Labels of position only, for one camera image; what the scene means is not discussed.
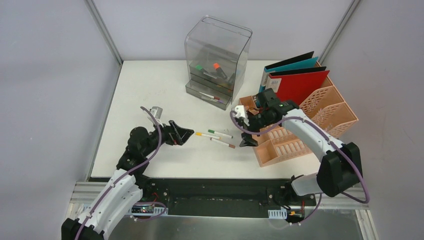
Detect dark green cap marker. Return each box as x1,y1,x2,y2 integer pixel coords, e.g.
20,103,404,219
208,129,234,139

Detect teal notebook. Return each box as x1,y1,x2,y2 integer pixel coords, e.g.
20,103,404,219
258,51,319,93

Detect clear drawer organizer box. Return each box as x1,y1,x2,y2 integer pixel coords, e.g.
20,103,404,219
184,15,253,110

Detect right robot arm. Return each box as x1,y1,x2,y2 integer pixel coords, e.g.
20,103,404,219
229,88,366,205

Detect left circuit board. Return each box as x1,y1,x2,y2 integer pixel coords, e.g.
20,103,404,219
131,205,155,214

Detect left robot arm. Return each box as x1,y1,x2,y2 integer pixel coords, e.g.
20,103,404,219
61,120,194,240

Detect orange tip black highlighter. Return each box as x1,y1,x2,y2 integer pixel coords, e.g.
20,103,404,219
213,62,228,80

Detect blue cap brown marker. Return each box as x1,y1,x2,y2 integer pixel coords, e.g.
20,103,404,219
210,138,236,149

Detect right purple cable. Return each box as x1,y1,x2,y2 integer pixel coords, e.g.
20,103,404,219
229,110,371,227

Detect aluminium frame rail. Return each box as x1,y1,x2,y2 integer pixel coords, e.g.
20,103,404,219
69,181,370,210

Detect yellow cap marker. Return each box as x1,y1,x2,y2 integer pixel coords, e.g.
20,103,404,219
195,132,221,140

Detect red notebook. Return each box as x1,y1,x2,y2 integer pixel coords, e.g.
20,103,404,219
265,66,330,105

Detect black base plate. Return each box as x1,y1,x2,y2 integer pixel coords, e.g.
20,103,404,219
140,178,317,218

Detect brown cap acrylic marker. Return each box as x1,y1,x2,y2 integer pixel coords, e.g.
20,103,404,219
198,92,220,100

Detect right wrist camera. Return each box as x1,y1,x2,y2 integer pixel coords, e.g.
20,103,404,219
234,105,249,126

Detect green tip black highlighter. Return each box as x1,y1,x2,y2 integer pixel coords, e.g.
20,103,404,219
195,64,217,79

